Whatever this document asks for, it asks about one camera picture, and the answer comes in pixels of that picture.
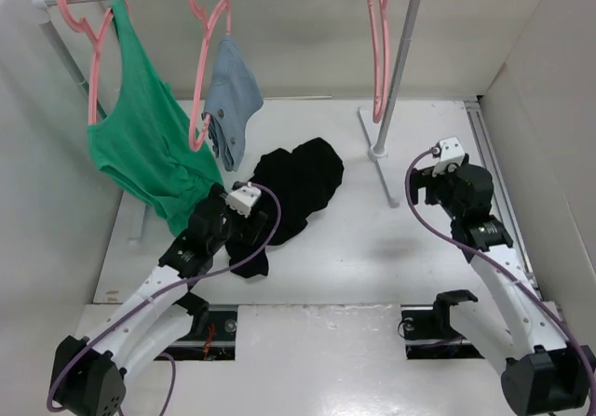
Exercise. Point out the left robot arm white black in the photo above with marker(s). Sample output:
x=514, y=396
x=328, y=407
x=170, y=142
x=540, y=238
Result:
x=91, y=375

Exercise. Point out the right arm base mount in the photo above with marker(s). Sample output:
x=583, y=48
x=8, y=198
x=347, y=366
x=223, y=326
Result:
x=424, y=339

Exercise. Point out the middle pink hanger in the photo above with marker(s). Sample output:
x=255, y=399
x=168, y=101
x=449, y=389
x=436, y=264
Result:
x=197, y=137

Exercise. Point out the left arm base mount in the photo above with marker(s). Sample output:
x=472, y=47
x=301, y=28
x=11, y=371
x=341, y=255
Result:
x=211, y=339

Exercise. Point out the left pink hanger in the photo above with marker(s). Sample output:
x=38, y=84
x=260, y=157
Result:
x=97, y=40

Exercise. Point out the right pink hanger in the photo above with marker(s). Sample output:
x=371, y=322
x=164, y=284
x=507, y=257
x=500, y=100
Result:
x=377, y=11

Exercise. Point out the green tank top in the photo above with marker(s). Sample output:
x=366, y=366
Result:
x=142, y=145

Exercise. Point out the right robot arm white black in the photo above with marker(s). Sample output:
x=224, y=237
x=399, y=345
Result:
x=541, y=365

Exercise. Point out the black t shirt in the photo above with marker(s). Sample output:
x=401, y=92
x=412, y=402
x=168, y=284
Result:
x=304, y=180

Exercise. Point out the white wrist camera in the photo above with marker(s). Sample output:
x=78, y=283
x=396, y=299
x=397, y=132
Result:
x=242, y=198
x=450, y=156

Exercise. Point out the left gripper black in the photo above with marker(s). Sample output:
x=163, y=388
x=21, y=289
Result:
x=250, y=230

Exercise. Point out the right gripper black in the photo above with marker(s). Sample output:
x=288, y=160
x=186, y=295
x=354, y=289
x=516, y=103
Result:
x=422, y=178

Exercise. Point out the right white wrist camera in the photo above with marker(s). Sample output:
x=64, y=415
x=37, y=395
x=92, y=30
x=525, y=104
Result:
x=450, y=156

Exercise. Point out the blue denim garment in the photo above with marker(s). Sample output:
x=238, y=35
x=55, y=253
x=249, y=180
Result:
x=234, y=97

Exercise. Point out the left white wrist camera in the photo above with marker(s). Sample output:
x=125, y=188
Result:
x=242, y=198

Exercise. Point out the pink hanger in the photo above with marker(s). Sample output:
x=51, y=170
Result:
x=377, y=11
x=97, y=40
x=197, y=137

